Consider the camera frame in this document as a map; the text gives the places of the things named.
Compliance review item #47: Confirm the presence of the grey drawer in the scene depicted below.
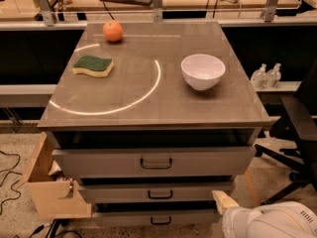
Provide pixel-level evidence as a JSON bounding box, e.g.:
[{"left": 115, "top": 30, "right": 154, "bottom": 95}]
[
  {"left": 53, "top": 146, "right": 255, "bottom": 179},
  {"left": 92, "top": 209, "right": 220, "bottom": 226},
  {"left": 78, "top": 181, "right": 235, "bottom": 203}
]

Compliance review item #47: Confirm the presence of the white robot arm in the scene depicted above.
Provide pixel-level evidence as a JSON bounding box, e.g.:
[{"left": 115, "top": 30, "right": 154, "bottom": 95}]
[{"left": 212, "top": 190, "right": 317, "bottom": 238}]

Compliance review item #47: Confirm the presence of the grey top drawer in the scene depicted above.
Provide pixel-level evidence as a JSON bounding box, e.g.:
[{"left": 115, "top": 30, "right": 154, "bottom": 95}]
[{"left": 53, "top": 146, "right": 255, "bottom": 179}]

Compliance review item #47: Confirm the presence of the grey drawer cabinet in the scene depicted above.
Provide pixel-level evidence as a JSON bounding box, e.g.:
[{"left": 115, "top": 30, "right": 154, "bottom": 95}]
[{"left": 39, "top": 22, "right": 269, "bottom": 217}]

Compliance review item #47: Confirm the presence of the grey bottom drawer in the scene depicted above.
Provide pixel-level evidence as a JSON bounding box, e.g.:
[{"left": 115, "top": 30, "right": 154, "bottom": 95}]
[{"left": 92, "top": 209, "right": 220, "bottom": 226}]

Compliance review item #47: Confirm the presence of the black office chair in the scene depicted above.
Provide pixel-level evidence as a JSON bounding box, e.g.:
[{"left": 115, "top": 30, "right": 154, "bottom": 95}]
[{"left": 255, "top": 60, "right": 317, "bottom": 205}]

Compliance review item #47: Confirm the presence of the white bowl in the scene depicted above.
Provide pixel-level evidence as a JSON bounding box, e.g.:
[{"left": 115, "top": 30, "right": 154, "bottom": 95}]
[{"left": 180, "top": 54, "right": 226, "bottom": 91}]

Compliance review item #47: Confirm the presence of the clear bottle right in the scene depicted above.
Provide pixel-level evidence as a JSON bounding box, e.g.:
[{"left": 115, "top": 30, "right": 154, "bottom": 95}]
[{"left": 264, "top": 63, "right": 281, "bottom": 88}]

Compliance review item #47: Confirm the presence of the cardboard box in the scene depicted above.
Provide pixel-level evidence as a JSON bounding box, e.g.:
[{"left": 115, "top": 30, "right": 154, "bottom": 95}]
[{"left": 17, "top": 133, "right": 92, "bottom": 219}]

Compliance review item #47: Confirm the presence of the green yellow sponge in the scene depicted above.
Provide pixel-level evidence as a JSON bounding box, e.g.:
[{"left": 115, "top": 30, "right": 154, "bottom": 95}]
[{"left": 72, "top": 56, "right": 114, "bottom": 78}]

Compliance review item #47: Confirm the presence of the orange fruit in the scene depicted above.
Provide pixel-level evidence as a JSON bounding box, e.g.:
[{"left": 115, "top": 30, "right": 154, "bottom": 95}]
[{"left": 102, "top": 20, "right": 123, "bottom": 42}]

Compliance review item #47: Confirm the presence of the black floor cable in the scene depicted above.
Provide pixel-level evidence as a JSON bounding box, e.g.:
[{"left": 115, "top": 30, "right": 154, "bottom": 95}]
[{"left": 0, "top": 150, "right": 23, "bottom": 216}]

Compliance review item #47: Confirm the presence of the metal frame rail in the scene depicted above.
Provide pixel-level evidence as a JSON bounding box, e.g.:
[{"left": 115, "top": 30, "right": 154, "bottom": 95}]
[{"left": 0, "top": 0, "right": 317, "bottom": 32}]

